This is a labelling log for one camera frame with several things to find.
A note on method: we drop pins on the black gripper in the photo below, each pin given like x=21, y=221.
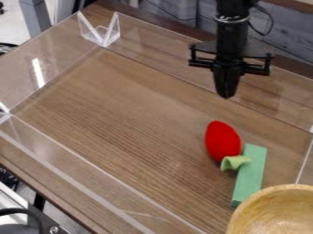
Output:
x=239, y=57

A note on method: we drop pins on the red plush strawberry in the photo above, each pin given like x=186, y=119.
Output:
x=223, y=146

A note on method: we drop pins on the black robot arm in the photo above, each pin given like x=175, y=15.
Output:
x=232, y=23

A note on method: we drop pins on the green rectangular block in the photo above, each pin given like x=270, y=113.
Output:
x=250, y=174

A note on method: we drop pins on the wooden bowl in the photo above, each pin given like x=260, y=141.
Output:
x=276, y=210

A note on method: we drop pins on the clear acrylic enclosure wall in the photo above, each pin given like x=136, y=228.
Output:
x=103, y=116

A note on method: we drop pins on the black metal bracket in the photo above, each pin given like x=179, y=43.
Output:
x=49, y=225

